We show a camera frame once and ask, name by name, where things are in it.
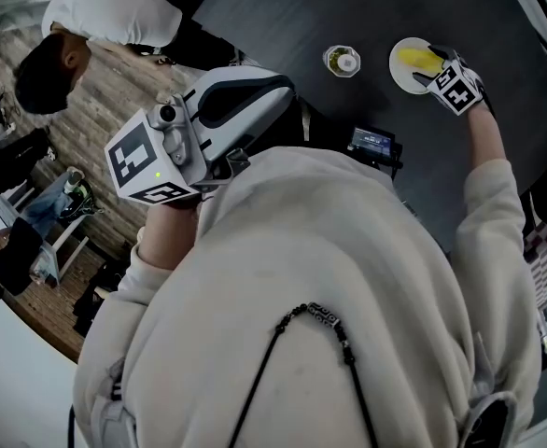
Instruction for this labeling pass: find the small chest-mounted monitor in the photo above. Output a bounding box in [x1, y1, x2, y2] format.
[346, 125, 405, 171]

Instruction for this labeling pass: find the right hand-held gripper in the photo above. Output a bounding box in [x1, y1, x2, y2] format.
[410, 43, 489, 118]

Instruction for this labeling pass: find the person's light sweatshirt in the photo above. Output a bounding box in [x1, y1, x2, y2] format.
[72, 146, 543, 448]

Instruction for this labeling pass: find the purple checkered mat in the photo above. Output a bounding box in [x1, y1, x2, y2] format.
[522, 223, 547, 294]

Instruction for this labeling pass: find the grey harness strap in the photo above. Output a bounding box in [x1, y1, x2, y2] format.
[463, 388, 521, 448]
[90, 356, 138, 448]

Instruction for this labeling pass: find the small glass jar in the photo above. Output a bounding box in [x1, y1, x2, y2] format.
[321, 44, 363, 80]

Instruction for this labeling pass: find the white round plate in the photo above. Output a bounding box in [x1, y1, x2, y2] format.
[387, 35, 436, 97]

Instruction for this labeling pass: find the person's right forearm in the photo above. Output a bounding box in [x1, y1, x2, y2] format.
[464, 104, 511, 173]

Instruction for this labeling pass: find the person's left forearm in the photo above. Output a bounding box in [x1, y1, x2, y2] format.
[139, 197, 205, 271]

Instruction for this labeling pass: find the white bench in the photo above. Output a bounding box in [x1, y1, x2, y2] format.
[0, 192, 93, 289]

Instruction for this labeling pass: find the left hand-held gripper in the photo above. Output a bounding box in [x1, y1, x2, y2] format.
[104, 65, 298, 208]

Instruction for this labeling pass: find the black equipment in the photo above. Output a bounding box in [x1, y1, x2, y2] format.
[0, 125, 56, 191]

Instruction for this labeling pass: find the yellow banana-like food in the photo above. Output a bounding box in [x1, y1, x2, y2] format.
[396, 46, 443, 76]

